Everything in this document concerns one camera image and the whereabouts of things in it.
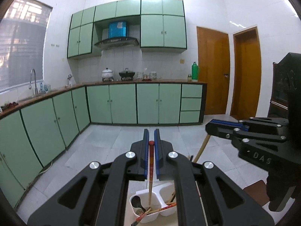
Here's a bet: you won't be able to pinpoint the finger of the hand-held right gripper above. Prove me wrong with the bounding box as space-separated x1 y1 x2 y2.
205 120 286 144
239 117 289 132

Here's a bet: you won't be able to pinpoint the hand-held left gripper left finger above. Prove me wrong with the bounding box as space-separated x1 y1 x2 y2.
28 129 150 226

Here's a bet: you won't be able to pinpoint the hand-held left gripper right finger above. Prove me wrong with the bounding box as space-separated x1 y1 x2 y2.
154 129 274 226

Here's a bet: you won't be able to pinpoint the white two-compartment utensil holder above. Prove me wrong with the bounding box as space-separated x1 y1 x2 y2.
129 182 178 224

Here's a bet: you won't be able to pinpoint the red-handled wooden chopstick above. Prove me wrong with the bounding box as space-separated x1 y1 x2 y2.
135 207 152 224
150 202 177 215
148 141 156 205

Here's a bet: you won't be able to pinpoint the black spoon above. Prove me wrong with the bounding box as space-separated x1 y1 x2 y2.
131 195 146 213

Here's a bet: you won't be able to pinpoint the brown wooden stool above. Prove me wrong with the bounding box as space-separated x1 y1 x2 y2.
243 180 270 204

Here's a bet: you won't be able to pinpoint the dark wooden cabinet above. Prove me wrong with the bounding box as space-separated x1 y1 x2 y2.
268 53 301 123

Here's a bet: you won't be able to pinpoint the wooden door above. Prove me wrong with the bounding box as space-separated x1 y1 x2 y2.
196 26 230 116
230 26 262 120

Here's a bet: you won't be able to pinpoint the green thermos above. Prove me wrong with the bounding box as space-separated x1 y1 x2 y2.
191 62 200 82

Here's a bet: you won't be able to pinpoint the green lower kitchen cabinets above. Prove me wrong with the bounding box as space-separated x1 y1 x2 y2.
0 81 207 209

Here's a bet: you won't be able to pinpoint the green kitchen cabinets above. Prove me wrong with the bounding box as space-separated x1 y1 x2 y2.
0 81 207 209
67 0 187 59

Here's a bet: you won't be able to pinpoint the black wok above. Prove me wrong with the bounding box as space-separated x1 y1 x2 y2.
119 68 136 80

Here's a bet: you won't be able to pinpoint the white cooking pot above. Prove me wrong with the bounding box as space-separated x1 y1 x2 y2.
102 67 114 82

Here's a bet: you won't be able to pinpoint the green upper kitchen cabinets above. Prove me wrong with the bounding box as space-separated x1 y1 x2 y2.
67 0 187 59

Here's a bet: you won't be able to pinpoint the metal kitchen faucet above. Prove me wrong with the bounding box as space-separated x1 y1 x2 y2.
29 69 39 96

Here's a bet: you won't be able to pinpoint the metal range hood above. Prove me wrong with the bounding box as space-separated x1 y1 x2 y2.
94 37 140 50

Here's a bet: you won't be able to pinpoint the blue hood chimney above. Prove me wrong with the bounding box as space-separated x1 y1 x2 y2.
108 21 128 39

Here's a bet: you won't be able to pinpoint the window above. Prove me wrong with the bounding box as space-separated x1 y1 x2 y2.
0 0 53 92

